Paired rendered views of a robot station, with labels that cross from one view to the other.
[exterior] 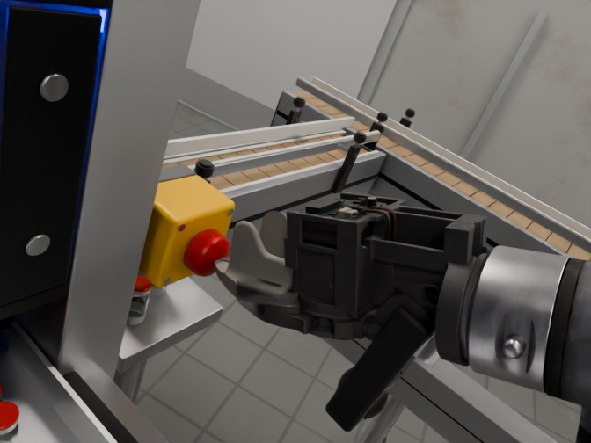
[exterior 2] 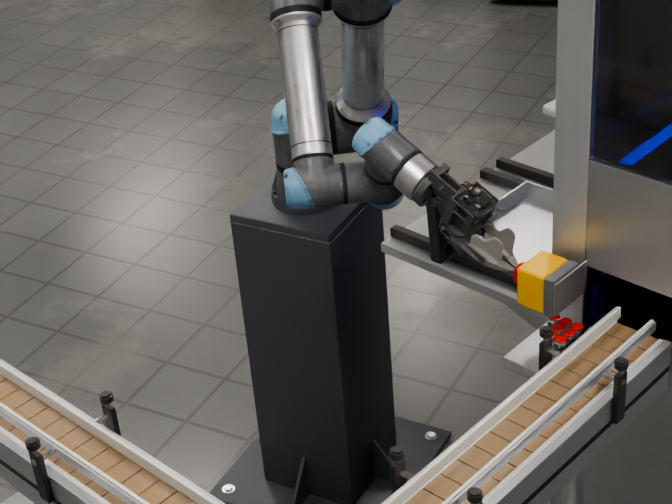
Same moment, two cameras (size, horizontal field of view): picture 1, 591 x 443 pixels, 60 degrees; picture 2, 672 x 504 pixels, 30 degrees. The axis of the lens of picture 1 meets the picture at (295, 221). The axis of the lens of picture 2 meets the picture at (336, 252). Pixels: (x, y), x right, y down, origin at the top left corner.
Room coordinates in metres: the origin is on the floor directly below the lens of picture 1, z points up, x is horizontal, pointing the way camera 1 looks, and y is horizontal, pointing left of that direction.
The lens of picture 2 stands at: (2.09, 0.30, 2.15)
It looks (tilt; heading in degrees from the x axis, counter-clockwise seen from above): 32 degrees down; 198
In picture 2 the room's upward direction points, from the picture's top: 5 degrees counter-clockwise
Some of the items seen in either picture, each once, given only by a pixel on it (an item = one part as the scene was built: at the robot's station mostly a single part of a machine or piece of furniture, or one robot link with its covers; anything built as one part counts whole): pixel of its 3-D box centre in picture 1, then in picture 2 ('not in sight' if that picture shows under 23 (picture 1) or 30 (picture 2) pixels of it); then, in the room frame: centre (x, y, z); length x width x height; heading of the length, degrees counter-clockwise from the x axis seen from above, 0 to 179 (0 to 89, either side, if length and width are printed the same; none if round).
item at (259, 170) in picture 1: (248, 170); (513, 445); (0.69, 0.09, 0.92); 0.69 x 0.15 x 0.16; 153
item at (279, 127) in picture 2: not in sight; (302, 129); (-0.19, -0.49, 0.96); 0.13 x 0.12 x 0.14; 111
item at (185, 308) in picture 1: (134, 296); (560, 358); (0.41, 0.13, 0.87); 0.14 x 0.13 x 0.02; 63
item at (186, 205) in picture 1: (173, 224); (546, 283); (0.37, 0.10, 0.99); 0.08 x 0.07 x 0.07; 63
